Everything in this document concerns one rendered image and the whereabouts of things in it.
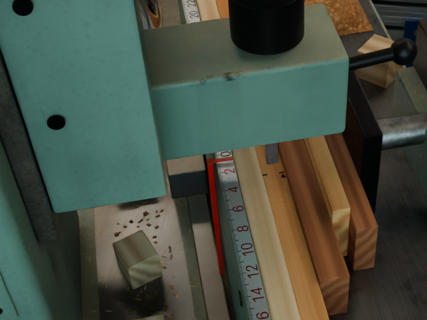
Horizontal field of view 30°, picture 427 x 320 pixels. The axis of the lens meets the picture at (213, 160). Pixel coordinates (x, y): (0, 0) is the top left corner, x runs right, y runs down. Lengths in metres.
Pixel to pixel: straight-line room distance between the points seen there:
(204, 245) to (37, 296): 0.24
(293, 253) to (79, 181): 0.17
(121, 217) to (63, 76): 0.36
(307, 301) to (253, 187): 0.11
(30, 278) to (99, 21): 0.19
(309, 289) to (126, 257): 0.23
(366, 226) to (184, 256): 0.24
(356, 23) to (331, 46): 0.31
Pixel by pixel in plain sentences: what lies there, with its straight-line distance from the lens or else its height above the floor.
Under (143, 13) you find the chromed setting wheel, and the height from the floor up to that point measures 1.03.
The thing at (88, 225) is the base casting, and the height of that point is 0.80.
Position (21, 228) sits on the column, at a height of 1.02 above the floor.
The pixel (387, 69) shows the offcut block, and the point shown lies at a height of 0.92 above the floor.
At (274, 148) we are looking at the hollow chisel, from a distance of 0.63.
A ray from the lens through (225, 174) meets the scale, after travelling 0.62.
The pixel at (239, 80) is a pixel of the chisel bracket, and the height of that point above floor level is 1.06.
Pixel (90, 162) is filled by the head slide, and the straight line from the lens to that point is 0.52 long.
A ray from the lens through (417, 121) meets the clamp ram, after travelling 0.66.
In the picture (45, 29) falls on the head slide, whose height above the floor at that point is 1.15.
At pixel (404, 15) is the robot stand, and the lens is 1.26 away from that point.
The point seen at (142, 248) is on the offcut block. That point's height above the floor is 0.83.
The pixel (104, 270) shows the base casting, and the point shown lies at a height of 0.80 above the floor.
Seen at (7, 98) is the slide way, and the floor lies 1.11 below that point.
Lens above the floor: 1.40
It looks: 45 degrees down
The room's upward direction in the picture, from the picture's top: 6 degrees counter-clockwise
